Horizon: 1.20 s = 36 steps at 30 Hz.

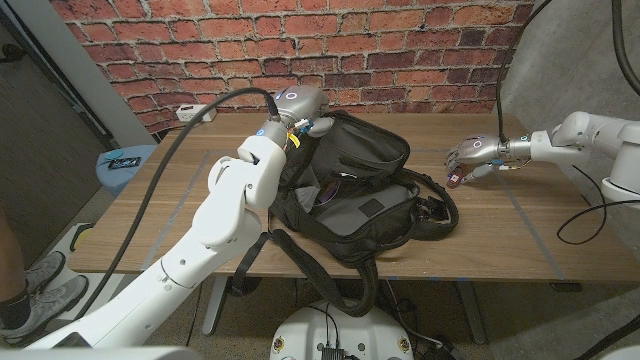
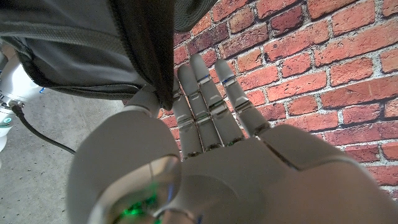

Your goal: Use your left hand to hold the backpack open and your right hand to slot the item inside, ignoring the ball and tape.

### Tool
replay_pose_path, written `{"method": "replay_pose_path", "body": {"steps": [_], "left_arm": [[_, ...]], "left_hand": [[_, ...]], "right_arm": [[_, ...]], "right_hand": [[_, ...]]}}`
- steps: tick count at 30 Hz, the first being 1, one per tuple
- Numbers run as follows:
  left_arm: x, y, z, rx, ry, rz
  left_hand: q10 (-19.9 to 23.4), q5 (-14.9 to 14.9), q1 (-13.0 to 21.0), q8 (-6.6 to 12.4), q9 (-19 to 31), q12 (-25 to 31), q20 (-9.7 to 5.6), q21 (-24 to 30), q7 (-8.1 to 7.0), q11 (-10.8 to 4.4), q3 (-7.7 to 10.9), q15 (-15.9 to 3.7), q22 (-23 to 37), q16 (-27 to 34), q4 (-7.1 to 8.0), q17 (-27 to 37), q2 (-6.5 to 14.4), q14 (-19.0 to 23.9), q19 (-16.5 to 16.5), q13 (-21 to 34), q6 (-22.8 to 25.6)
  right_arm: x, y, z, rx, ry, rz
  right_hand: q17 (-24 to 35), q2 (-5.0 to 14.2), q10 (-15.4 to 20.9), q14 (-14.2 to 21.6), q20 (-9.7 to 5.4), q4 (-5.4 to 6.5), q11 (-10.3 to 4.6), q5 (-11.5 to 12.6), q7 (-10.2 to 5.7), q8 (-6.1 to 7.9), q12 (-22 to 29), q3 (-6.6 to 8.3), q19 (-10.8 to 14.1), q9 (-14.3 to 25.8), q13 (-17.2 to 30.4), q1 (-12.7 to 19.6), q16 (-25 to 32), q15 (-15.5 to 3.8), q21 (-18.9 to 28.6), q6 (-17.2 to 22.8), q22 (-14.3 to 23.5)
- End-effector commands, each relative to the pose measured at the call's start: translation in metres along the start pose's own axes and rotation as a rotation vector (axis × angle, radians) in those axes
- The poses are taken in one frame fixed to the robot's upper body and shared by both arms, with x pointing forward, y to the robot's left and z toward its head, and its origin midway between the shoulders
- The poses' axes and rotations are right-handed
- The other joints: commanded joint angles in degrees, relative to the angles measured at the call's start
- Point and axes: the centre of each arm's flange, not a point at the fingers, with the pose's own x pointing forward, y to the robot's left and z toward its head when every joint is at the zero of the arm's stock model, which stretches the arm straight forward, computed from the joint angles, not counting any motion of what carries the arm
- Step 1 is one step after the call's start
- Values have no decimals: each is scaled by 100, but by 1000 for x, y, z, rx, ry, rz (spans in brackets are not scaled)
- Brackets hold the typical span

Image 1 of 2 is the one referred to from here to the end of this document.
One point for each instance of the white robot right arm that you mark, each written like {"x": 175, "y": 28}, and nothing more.
{"x": 575, "y": 137}

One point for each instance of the black backpack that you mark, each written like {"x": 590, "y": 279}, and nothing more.
{"x": 360, "y": 215}

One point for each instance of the white power strip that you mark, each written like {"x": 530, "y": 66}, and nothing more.
{"x": 189, "y": 114}

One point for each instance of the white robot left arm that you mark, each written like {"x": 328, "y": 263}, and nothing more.
{"x": 225, "y": 220}

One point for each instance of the grey table leg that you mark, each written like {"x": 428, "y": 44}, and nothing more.
{"x": 215, "y": 310}
{"x": 472, "y": 315}

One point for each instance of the brick wall print backdrop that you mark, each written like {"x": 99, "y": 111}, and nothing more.
{"x": 350, "y": 50}

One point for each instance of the black phone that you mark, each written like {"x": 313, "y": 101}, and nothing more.
{"x": 124, "y": 163}

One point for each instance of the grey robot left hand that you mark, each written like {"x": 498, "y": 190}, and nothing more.
{"x": 300, "y": 102}

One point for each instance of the colourful printed booklet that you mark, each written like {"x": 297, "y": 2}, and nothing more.
{"x": 330, "y": 192}

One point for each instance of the blue stool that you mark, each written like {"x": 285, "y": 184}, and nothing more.
{"x": 125, "y": 180}

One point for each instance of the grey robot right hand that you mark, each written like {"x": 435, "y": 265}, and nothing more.
{"x": 477, "y": 150}

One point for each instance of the grey sneaker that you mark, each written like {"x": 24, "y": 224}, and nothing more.
{"x": 50, "y": 305}
{"x": 47, "y": 270}

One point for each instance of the small red item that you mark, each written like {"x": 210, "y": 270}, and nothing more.
{"x": 454, "y": 179}

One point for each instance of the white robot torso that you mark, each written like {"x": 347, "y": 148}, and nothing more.
{"x": 345, "y": 330}

